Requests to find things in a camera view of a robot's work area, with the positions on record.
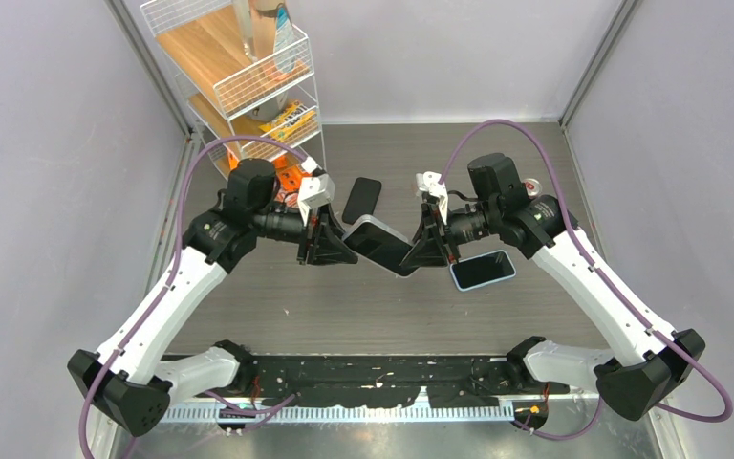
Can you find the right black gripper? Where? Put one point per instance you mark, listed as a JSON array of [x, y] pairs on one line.
[[435, 246]]

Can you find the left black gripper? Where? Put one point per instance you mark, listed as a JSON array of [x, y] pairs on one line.
[[324, 245]]

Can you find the black phone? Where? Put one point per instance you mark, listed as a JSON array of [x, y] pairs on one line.
[[380, 244]]

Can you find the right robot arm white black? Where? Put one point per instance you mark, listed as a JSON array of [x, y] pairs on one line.
[[646, 357]]

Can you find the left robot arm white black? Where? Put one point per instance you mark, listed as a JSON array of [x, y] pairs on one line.
[[126, 378]]

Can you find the black phone case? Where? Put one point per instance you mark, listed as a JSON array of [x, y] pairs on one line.
[[362, 200]]

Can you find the phone in light blue case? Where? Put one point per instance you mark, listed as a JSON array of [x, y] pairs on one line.
[[482, 270]]

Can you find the orange snack packs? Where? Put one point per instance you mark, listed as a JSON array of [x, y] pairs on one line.
[[278, 174]]

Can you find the yellow snack bag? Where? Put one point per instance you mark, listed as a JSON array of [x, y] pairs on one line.
[[294, 122]]

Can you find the red bull can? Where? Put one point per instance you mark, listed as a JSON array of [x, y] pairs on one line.
[[533, 187]]

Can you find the blue white bottle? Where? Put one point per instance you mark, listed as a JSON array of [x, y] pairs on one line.
[[284, 55]]

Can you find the clear bottle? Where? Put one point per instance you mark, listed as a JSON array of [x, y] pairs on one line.
[[243, 17]]

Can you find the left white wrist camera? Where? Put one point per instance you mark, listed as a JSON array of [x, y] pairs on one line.
[[314, 192]]

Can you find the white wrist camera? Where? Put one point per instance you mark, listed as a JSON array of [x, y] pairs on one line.
[[431, 184], [314, 192]]

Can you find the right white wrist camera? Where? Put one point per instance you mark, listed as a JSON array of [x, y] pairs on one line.
[[431, 184]]

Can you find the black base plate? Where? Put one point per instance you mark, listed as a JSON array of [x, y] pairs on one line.
[[387, 381]]

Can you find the white wire shelf rack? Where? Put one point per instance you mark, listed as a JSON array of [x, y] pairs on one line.
[[229, 94]]

